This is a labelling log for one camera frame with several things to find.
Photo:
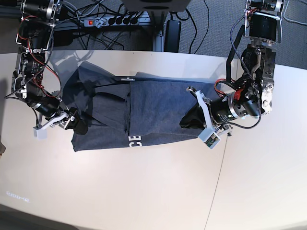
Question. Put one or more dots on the blue-grey T-shirt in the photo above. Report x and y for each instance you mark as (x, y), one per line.
(121, 114)

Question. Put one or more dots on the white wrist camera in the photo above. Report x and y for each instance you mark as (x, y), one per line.
(209, 137)
(40, 133)

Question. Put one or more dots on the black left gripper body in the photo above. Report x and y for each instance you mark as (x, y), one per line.
(234, 106)

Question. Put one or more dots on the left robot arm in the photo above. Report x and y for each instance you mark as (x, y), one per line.
(248, 87)

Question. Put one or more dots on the black camera mount overhead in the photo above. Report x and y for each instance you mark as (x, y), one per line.
(156, 5)

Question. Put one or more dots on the white power strip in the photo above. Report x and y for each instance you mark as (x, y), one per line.
(100, 22)

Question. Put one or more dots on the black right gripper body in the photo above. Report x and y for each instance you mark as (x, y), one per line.
(49, 108)

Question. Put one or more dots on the black box under table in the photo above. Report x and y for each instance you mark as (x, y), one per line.
(62, 38)

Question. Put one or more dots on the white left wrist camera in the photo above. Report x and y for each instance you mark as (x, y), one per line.
(209, 137)

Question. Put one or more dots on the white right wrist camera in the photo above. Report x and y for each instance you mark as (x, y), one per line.
(40, 133)

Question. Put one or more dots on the black power adapter brick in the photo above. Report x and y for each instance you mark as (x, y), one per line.
(172, 36)

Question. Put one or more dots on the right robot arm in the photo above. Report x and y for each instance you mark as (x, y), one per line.
(28, 75)

